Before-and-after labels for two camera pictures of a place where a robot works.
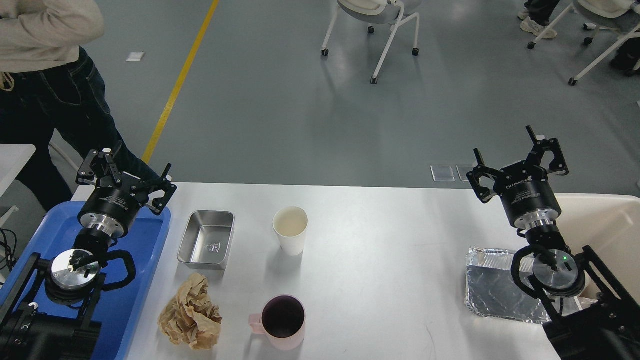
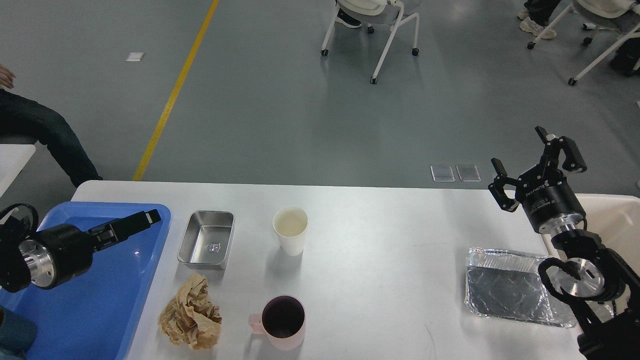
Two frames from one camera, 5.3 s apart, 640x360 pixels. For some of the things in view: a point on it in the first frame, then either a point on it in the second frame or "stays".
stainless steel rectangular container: x=205 y=239 stays
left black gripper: x=114 y=205 -> x=56 y=254
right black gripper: x=524 y=189 -> x=548 y=200
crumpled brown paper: x=192 y=318 stays
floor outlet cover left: x=442 y=173 stays
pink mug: x=282 y=321 stays
